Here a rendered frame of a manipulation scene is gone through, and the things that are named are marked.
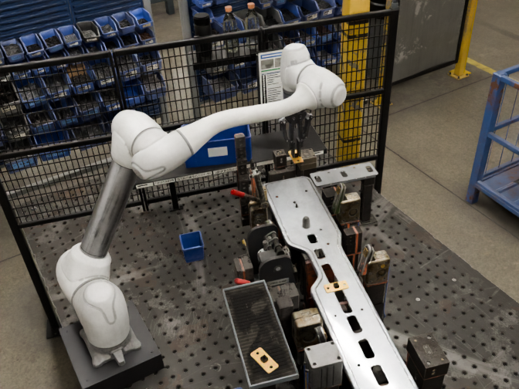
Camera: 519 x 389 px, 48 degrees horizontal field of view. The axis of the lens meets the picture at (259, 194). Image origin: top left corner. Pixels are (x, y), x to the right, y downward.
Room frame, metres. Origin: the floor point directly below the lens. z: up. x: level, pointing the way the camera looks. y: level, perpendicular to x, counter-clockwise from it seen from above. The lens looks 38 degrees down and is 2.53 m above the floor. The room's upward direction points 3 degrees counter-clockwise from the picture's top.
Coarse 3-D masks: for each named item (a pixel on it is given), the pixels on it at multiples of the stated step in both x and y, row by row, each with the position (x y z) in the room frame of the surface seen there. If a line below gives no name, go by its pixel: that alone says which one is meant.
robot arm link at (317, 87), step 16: (304, 80) 1.71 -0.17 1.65; (320, 80) 1.69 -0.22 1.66; (336, 80) 1.68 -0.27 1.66; (304, 96) 1.67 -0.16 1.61; (320, 96) 1.66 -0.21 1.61; (336, 96) 1.64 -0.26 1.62; (224, 112) 1.68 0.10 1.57; (240, 112) 1.66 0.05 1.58; (256, 112) 1.65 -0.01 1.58; (272, 112) 1.64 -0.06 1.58; (288, 112) 1.64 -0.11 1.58; (192, 128) 1.62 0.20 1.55; (208, 128) 1.63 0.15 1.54; (224, 128) 1.65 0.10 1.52; (192, 144) 1.58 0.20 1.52
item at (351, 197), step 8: (344, 200) 1.86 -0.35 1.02; (352, 200) 1.83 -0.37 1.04; (360, 200) 1.83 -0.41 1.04; (344, 208) 1.82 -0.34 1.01; (352, 208) 1.82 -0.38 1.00; (336, 216) 1.85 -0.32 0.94; (344, 216) 1.82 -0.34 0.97; (352, 216) 1.82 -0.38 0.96; (344, 224) 1.82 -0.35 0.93; (352, 224) 1.83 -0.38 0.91
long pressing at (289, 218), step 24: (288, 192) 1.96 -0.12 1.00; (312, 192) 1.95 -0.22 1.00; (288, 216) 1.80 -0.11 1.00; (312, 216) 1.79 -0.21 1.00; (288, 240) 1.65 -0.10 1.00; (336, 240) 1.64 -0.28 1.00; (312, 264) 1.52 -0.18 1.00; (336, 264) 1.51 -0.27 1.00; (312, 288) 1.40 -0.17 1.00; (360, 288) 1.39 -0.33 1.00; (336, 312) 1.29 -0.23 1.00; (360, 312) 1.28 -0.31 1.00; (336, 336) 1.19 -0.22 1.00; (360, 336) 1.19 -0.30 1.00; (384, 336) 1.18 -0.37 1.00; (360, 360) 1.09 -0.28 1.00; (384, 360) 1.09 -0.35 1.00; (360, 384) 1.01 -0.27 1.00; (408, 384) 1.00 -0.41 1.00
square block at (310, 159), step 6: (306, 150) 2.18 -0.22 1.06; (312, 150) 2.18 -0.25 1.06; (306, 156) 2.13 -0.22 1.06; (312, 156) 2.13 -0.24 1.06; (306, 162) 2.11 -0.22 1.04; (312, 162) 2.12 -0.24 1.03; (300, 168) 2.11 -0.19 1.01; (306, 168) 2.11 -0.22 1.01; (312, 168) 2.12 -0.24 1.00; (300, 174) 2.11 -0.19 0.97; (306, 174) 2.12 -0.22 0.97; (312, 180) 2.12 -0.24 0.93
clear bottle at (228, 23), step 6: (228, 6) 2.47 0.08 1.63; (228, 12) 2.45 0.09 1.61; (228, 18) 2.45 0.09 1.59; (234, 18) 2.46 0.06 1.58; (222, 24) 2.46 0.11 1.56; (228, 24) 2.44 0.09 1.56; (234, 24) 2.44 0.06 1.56; (228, 30) 2.44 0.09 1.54; (234, 30) 2.44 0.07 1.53; (228, 42) 2.44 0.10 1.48; (234, 42) 2.44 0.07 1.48; (234, 48) 2.44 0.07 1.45
